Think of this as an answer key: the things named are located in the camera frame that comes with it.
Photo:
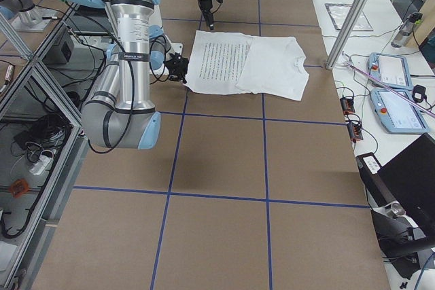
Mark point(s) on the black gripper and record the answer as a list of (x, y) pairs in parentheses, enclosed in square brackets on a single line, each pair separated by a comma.
[(205, 5), (178, 66)]

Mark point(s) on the white long-sleeve printed shirt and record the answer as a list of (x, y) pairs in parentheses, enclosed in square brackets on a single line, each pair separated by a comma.
[(235, 63)]

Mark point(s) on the far blue teach pendant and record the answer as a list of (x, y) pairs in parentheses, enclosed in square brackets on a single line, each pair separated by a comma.
[(391, 70)]

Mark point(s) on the blue teach pendant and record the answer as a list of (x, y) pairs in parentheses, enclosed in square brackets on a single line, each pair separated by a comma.
[(391, 70), (395, 114)]

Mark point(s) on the clear water bottle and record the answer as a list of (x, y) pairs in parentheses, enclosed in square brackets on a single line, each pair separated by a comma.
[(406, 30)]

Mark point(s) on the near blue teach pendant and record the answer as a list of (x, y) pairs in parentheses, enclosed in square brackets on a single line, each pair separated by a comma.
[(395, 114)]

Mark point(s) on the black laptop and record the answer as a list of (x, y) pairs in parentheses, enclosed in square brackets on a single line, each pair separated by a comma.
[(408, 178)]

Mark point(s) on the aluminium frame post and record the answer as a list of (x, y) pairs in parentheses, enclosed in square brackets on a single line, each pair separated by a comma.
[(345, 32)]

